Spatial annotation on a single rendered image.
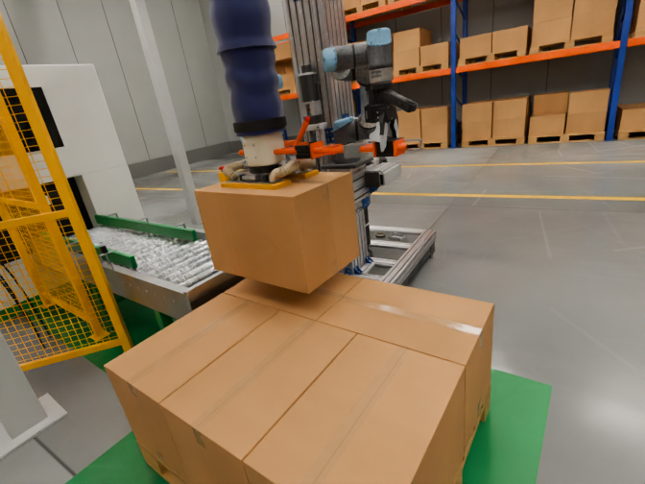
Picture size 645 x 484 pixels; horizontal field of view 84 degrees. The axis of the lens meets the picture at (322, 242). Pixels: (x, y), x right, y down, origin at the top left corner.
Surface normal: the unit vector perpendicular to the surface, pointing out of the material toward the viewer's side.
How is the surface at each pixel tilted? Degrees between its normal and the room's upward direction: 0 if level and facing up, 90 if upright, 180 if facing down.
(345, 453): 0
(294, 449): 0
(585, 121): 90
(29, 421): 90
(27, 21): 90
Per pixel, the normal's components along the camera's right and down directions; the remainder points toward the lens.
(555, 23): -0.50, 0.38
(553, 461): -0.14, -0.92
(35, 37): 0.84, 0.09
